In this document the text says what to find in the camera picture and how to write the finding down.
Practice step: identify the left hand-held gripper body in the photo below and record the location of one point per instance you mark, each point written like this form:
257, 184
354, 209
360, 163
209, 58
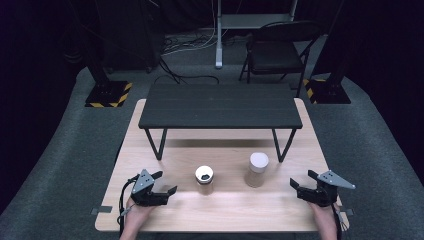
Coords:
146, 195

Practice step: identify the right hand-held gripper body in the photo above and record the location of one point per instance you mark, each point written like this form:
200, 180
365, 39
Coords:
325, 190

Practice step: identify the person's left hand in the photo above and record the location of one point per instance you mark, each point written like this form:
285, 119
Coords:
138, 213

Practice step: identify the person's right hand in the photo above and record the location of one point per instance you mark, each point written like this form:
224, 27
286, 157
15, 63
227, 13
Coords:
322, 216

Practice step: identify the grey tape strip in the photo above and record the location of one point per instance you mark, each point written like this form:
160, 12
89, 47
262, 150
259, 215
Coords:
347, 211
101, 210

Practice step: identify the brown jar with white lid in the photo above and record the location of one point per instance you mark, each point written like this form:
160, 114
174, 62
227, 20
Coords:
256, 173

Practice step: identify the striped black stand base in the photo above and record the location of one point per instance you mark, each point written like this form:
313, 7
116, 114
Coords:
328, 91
108, 95

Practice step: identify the black low shelf table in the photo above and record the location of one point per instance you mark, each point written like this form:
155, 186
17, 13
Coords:
220, 106

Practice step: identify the black folding chair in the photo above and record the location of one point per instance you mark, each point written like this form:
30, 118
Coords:
276, 56

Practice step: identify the dark cabinet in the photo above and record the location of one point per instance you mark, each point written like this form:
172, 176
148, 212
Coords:
131, 36

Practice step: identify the white metal desk frame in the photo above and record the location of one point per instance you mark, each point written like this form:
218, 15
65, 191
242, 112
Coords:
233, 20

